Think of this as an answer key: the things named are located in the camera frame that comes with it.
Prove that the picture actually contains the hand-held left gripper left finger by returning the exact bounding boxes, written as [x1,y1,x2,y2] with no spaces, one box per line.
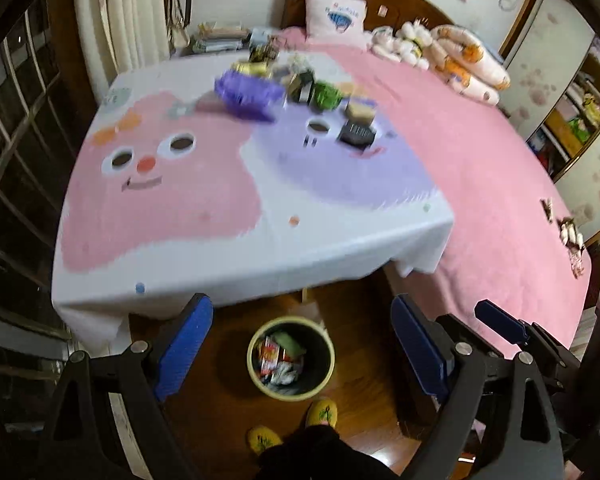
[35,292,215,480]

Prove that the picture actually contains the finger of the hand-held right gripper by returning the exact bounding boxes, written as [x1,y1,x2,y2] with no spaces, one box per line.
[474,299,546,348]
[434,312,508,361]

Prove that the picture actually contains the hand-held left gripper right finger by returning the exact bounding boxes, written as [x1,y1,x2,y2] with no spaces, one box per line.
[391,294,566,480]

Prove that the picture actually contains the red white snack packet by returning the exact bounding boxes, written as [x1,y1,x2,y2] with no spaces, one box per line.
[257,335,286,381]

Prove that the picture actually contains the dark blue trash bin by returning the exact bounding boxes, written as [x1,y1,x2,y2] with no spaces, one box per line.
[246,317,336,402]

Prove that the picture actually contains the black octagonal box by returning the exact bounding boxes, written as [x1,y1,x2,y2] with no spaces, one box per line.
[337,121,377,148]

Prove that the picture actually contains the beige box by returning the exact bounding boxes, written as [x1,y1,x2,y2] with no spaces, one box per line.
[345,100,377,123]

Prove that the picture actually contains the purple plastic bag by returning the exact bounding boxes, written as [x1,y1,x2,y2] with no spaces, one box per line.
[214,70,286,123]

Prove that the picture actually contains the green wrapper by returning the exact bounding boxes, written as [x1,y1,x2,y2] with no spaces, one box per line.
[314,81,343,111]

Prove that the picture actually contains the dark green box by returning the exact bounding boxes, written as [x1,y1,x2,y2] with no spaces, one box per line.
[286,72,317,106]

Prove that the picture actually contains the black gold wrapper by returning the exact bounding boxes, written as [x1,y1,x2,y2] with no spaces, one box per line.
[249,42,280,63]

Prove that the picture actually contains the small white plush toy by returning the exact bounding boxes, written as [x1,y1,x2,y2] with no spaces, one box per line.
[559,216,587,278]

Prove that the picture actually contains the yellow slipper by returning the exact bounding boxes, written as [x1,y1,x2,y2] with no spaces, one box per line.
[306,398,339,428]
[247,426,283,456]

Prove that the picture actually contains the cartoon printed tablecloth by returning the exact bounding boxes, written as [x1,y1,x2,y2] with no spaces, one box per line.
[50,40,456,356]

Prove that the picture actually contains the person's black trousers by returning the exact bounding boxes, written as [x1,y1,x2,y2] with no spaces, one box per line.
[257,425,401,480]

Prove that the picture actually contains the pink blanket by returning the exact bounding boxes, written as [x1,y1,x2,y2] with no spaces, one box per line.
[275,26,593,356]

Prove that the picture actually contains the flower print wardrobe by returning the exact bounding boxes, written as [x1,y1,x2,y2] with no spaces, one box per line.
[497,0,600,246]

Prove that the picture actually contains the bear print rolled quilt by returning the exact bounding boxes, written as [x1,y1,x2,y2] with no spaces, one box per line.
[430,24,512,107]

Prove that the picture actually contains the white yellow plush toy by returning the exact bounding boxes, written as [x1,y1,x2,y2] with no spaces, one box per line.
[397,19,433,68]

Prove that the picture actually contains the stack of books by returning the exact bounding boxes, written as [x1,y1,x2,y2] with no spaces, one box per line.
[190,21,251,55]

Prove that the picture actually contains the brown wooden headboard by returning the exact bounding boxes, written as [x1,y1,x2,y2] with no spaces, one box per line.
[282,0,456,36]

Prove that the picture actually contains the white pillow with blue print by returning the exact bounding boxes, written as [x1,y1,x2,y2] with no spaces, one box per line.
[304,0,368,50]

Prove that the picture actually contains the cream curtain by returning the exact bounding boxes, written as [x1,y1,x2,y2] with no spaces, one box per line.
[72,0,173,96]

